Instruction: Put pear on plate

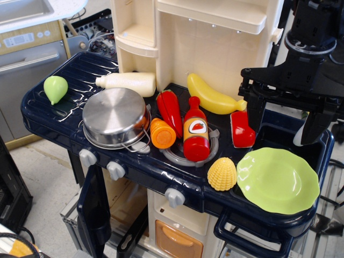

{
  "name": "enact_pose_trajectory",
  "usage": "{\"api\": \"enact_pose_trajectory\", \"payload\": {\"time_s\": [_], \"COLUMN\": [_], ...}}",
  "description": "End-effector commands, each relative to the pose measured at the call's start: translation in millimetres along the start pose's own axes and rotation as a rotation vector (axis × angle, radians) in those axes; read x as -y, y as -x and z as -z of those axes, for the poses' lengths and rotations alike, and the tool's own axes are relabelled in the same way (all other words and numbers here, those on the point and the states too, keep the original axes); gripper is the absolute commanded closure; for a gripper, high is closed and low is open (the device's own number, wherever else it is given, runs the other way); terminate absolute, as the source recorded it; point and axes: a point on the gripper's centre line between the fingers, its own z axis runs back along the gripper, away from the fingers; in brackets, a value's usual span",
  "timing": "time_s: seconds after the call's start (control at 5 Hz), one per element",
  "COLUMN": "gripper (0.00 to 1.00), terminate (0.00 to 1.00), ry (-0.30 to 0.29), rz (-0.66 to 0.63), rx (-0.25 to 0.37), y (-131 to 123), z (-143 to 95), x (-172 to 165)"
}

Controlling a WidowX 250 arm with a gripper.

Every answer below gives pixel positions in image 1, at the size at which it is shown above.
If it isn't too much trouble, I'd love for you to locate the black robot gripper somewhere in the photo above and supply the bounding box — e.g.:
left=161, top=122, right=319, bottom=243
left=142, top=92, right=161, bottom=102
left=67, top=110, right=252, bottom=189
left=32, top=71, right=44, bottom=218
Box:
left=239, top=45, right=343, bottom=145

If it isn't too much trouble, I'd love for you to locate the green toy pear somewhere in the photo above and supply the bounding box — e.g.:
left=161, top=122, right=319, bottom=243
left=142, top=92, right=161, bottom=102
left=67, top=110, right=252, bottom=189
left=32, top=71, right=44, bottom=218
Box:
left=44, top=76, right=68, bottom=105

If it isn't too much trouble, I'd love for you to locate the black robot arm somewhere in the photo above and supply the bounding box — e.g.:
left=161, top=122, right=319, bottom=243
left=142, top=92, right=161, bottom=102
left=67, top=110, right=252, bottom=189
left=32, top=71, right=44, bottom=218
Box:
left=239, top=1, right=343, bottom=145

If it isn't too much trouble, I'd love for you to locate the light green plastic plate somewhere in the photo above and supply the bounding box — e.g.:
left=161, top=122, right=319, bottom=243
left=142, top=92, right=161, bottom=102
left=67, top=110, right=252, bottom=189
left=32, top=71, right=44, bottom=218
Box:
left=236, top=147, right=320, bottom=215

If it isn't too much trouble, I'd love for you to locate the grey yellow toy faucet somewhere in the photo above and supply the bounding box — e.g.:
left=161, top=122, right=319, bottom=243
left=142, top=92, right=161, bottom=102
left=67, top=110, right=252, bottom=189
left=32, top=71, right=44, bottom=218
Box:
left=293, top=124, right=305, bottom=147

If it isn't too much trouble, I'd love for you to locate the red toy apple slice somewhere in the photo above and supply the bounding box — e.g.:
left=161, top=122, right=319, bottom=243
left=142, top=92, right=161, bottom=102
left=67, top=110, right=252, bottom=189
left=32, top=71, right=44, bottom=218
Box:
left=231, top=111, right=256, bottom=148

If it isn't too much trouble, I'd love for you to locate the yellow toy banana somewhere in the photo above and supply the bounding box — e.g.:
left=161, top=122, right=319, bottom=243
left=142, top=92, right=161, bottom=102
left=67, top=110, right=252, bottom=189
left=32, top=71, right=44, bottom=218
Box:
left=187, top=73, right=247, bottom=115

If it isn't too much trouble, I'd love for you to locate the navy toy kitchen counter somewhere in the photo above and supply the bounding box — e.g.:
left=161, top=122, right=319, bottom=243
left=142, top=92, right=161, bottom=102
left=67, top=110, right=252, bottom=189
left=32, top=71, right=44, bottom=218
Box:
left=20, top=51, right=335, bottom=258

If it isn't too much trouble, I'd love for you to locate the yellow toy corn cob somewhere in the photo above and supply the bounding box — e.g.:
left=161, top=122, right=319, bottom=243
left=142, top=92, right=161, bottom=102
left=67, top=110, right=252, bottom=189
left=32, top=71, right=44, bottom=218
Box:
left=207, top=157, right=237, bottom=191

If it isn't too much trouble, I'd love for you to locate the red toy ketchup bottle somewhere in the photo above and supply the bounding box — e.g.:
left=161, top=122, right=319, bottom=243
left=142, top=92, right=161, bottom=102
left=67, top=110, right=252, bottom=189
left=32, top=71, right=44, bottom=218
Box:
left=183, top=96, right=210, bottom=162

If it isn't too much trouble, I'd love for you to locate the cream toy kitchen back panel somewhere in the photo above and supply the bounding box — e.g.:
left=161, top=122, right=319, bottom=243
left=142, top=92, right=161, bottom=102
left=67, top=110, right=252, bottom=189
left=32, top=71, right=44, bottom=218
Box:
left=111, top=1, right=283, bottom=99

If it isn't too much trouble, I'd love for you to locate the red toy chili pepper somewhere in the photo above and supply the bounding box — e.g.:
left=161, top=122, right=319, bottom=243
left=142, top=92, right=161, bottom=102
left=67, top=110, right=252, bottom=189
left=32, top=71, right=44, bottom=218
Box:
left=156, top=90, right=183, bottom=139

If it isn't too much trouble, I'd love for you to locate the orange toy carrot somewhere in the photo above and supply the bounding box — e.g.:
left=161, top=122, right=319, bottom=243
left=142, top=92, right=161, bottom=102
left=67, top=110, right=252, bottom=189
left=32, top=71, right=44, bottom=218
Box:
left=150, top=118, right=176, bottom=149

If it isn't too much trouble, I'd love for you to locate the grey stove knob right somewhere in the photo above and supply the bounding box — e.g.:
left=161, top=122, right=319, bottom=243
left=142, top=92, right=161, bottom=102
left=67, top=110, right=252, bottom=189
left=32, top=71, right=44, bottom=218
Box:
left=164, top=188, right=185, bottom=208

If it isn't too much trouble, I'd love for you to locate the grey stove knob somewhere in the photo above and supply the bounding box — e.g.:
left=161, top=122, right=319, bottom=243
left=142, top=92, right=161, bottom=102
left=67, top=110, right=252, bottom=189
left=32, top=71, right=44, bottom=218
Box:
left=79, top=149, right=97, bottom=168
left=106, top=161, right=126, bottom=181
left=164, top=188, right=185, bottom=208

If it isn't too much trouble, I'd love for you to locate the cream toy sauce bottle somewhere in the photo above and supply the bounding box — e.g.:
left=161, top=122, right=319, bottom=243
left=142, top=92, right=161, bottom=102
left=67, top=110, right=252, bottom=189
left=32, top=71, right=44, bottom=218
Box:
left=95, top=72, right=156, bottom=97

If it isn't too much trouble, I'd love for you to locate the stainless steel toy pot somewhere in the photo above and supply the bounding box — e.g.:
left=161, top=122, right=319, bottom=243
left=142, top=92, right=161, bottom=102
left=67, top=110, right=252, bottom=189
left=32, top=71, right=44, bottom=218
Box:
left=82, top=88, right=152, bottom=150

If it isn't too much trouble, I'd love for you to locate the orange toy drawer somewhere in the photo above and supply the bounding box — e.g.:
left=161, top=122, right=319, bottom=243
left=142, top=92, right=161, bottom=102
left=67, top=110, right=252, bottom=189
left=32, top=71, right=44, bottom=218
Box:
left=155, top=220, right=203, bottom=258

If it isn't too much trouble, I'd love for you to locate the grey stove knob middle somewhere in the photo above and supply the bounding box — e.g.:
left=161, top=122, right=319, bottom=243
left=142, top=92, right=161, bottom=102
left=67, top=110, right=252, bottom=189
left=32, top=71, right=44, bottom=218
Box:
left=106, top=161, right=126, bottom=181

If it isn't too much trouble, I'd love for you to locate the grey stove knob left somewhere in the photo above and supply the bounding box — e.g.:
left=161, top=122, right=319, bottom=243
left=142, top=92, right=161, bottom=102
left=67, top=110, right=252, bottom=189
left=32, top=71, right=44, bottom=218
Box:
left=79, top=149, right=97, bottom=168

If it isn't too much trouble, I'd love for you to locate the navy toy oven door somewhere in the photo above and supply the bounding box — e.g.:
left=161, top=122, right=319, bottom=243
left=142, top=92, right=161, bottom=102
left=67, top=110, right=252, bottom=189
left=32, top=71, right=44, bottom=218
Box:
left=77, top=165, right=112, bottom=257

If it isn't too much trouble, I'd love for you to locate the wooden grey toy dishwasher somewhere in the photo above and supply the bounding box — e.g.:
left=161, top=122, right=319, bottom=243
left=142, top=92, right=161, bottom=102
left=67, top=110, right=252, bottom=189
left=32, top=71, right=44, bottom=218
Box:
left=1, top=1, right=87, bottom=144

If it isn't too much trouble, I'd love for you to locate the black box on floor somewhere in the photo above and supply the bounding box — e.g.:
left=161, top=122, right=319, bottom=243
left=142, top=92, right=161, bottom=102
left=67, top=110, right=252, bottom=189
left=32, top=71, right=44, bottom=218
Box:
left=1, top=140, right=33, bottom=233

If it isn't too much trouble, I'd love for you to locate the grey toy burner ring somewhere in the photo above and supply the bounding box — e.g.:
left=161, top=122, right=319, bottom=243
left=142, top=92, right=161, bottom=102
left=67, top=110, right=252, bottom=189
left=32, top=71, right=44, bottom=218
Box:
left=161, top=126, right=220, bottom=168

